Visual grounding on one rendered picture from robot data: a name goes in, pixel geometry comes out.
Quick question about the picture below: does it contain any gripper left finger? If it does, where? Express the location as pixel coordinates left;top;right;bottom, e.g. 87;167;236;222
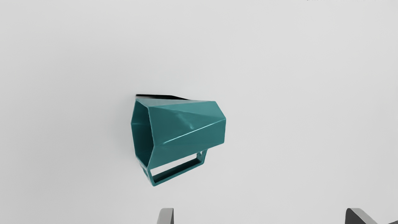
157;208;174;224

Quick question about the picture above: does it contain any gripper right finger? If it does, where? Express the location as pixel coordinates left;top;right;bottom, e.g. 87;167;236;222
345;208;379;224

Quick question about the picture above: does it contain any teal faceted mug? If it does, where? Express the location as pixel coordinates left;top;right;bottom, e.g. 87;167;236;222
131;98;226;187

